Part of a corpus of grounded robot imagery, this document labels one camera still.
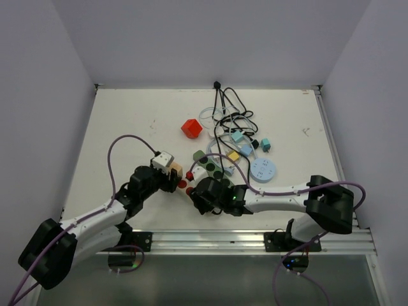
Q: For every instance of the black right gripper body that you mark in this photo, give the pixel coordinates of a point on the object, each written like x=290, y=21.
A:
x=203, y=205

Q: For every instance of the light blue USB charger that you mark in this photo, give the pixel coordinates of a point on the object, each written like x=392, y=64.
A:
x=246, y=150

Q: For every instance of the yellow USB charger cube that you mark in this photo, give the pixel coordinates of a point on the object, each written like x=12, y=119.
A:
x=234, y=155

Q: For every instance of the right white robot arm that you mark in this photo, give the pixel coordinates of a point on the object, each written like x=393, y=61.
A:
x=324, y=205

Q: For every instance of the light blue round plug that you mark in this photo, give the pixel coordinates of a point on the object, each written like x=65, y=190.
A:
x=229, y=171

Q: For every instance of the light teal charger green strip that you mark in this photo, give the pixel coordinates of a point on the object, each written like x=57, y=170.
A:
x=237, y=137

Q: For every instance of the round light blue socket hub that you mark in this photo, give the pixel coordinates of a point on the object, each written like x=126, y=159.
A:
x=262, y=170

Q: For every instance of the black plug head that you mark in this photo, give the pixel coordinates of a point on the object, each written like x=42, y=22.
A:
x=255, y=143

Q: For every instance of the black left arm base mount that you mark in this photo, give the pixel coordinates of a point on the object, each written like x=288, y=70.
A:
x=141, y=239

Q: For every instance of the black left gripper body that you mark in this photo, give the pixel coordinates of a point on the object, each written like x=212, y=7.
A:
x=159, y=180

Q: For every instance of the aluminium rail table edge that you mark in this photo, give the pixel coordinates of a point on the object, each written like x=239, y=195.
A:
x=360, y=242

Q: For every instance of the red cube adapter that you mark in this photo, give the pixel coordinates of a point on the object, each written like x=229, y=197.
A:
x=191, y=128

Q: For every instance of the beige power strip red sockets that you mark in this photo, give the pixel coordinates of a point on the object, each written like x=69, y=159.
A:
x=185, y=186

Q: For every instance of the beige wooden cube adapter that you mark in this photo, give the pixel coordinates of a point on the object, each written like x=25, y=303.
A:
x=178, y=168

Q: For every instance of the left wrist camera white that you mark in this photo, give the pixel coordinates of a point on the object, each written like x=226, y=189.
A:
x=162, y=162

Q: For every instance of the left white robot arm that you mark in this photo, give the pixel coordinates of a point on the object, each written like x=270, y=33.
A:
x=56, y=247

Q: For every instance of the green power strip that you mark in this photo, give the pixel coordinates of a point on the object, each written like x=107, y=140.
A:
x=213, y=169

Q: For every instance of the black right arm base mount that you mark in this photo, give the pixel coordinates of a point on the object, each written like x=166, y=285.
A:
x=283, y=239

